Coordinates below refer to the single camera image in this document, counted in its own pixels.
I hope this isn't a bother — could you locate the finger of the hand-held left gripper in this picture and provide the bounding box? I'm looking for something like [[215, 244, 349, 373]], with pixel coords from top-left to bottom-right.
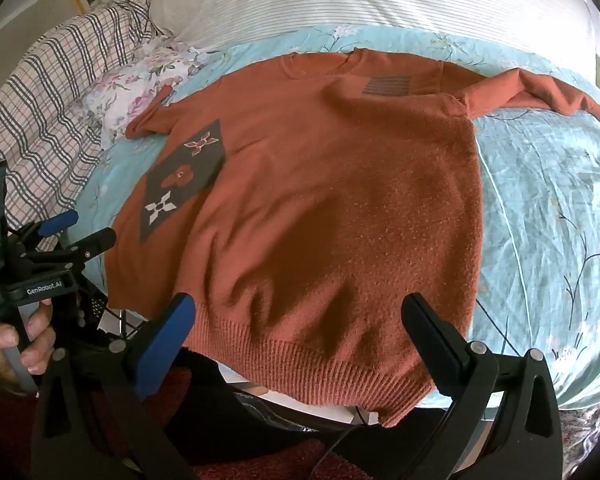
[[40, 227, 117, 272], [22, 210, 79, 247]]

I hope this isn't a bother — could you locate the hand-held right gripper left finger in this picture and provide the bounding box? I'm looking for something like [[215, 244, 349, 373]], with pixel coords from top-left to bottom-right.
[[30, 292, 198, 480]]

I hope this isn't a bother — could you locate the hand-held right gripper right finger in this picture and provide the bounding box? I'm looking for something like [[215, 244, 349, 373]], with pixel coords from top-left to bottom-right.
[[401, 294, 565, 480]]

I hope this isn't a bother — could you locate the orange knit sweater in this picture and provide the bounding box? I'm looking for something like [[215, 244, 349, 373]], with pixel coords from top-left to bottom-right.
[[105, 47, 600, 428]]

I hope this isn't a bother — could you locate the person's left hand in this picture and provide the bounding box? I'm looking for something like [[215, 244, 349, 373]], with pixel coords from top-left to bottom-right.
[[0, 302, 57, 396]]

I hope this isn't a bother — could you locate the plaid blanket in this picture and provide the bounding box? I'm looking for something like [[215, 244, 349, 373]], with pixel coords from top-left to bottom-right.
[[0, 0, 168, 233]]

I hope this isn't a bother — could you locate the pink floral white cloth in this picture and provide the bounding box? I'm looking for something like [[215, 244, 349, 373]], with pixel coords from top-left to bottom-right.
[[82, 40, 221, 151]]

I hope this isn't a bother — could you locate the person's dark red clothing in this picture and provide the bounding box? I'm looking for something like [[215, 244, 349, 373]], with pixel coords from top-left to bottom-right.
[[0, 365, 441, 480]]

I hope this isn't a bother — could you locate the grey patterned bed cover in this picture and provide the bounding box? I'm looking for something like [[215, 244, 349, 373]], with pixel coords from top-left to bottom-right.
[[562, 397, 600, 476]]

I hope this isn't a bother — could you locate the light blue floral bed sheet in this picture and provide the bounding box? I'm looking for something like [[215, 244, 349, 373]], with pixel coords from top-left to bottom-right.
[[75, 25, 600, 426]]

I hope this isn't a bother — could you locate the white striped duvet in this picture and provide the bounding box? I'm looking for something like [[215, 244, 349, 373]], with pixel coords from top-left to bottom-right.
[[150, 0, 600, 96]]

